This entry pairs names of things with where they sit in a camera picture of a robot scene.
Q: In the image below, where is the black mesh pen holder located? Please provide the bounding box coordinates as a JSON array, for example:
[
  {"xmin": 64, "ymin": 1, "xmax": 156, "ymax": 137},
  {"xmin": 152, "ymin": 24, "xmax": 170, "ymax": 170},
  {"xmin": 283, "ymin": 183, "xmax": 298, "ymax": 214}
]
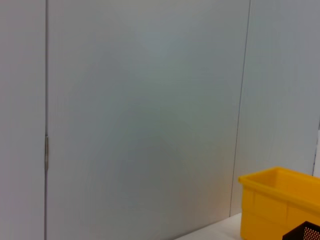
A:
[{"xmin": 282, "ymin": 220, "xmax": 320, "ymax": 240}]

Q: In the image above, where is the yellow plastic bin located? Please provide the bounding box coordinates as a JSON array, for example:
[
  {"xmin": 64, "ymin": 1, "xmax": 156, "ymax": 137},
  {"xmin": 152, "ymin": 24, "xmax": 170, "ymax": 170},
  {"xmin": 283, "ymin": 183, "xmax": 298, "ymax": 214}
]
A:
[{"xmin": 237, "ymin": 166, "xmax": 320, "ymax": 240}]

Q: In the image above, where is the metal wall panel hinge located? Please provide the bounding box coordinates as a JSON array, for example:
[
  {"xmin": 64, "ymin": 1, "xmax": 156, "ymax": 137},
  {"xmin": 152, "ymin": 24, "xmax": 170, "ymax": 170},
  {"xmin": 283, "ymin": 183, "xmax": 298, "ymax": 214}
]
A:
[{"xmin": 44, "ymin": 134, "xmax": 50, "ymax": 172}]

